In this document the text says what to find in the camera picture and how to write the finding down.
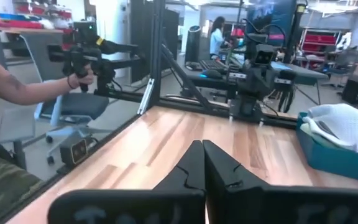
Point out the teal plastic tray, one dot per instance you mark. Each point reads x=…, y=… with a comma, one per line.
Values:
x=328, y=161

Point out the grey office chair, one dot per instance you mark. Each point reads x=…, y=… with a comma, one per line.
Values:
x=343, y=62

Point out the grey desk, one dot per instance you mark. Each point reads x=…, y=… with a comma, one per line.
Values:
x=303, y=73

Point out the person's forearm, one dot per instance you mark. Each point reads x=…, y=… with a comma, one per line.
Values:
x=42, y=90

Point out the person's hand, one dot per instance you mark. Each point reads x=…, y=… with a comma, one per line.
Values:
x=84, y=79

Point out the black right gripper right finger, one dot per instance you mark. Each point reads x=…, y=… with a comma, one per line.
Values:
x=259, y=205

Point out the white office chair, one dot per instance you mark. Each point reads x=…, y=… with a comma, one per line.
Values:
x=79, y=105

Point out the black box with tan face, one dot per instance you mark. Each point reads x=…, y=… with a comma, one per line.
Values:
x=78, y=151

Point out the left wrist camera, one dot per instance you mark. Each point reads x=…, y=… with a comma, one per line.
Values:
x=264, y=55

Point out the black computer keyboard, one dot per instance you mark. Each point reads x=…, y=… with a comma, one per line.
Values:
x=213, y=64

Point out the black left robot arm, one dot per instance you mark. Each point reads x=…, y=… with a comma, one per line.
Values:
x=245, y=107

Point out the red storage bin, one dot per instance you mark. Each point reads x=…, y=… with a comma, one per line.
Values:
x=20, y=24

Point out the red storage shelf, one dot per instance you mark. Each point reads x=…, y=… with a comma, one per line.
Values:
x=319, y=39

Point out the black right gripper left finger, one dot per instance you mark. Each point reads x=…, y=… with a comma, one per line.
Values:
x=166, y=205

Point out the black cylindrical appliance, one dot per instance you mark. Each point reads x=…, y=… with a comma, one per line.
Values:
x=193, y=43

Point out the black cabinet panel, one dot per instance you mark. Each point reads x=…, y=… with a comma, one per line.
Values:
x=138, y=31

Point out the silver frame bracket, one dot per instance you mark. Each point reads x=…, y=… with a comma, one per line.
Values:
x=146, y=96

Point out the person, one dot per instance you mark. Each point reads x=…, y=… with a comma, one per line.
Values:
x=5, y=186
x=217, y=40

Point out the black computer mouse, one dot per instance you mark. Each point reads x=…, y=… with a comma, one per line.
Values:
x=213, y=73

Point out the computer monitor blue screen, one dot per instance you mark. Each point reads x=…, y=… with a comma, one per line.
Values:
x=275, y=12

